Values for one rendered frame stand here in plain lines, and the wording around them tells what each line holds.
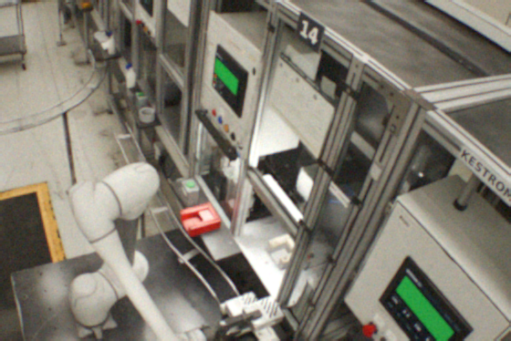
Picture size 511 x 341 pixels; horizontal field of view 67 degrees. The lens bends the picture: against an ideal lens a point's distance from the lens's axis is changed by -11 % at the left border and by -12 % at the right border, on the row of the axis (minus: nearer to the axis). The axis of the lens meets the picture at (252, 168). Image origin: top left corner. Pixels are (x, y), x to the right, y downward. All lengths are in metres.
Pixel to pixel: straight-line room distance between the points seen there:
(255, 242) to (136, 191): 0.80
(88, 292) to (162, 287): 0.46
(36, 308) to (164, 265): 0.67
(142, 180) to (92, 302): 0.63
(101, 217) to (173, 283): 0.86
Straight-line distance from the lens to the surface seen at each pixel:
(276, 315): 1.65
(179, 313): 2.06
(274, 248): 1.99
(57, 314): 2.11
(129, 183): 1.40
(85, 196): 1.36
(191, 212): 2.06
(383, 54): 1.26
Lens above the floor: 2.46
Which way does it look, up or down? 40 degrees down
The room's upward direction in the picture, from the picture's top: 11 degrees clockwise
